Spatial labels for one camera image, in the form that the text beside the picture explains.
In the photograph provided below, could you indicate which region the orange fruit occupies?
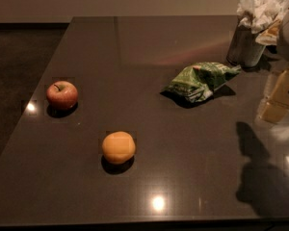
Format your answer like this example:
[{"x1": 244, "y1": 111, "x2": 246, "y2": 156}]
[{"x1": 102, "y1": 131, "x2": 136, "y2": 165}]

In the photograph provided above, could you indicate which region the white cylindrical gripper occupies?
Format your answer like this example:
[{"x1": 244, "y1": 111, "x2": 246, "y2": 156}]
[{"x1": 260, "y1": 13, "x2": 289, "y2": 123}]

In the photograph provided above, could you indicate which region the metal cup with tissues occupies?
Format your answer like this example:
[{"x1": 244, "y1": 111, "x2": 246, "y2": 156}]
[{"x1": 226, "y1": 0, "x2": 289, "y2": 67}]

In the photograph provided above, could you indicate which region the red apple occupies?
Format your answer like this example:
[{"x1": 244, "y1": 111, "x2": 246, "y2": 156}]
[{"x1": 46, "y1": 81, "x2": 78, "y2": 111}]

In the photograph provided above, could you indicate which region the green chip bag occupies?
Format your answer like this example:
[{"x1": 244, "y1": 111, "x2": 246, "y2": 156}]
[{"x1": 163, "y1": 62, "x2": 241, "y2": 104}]

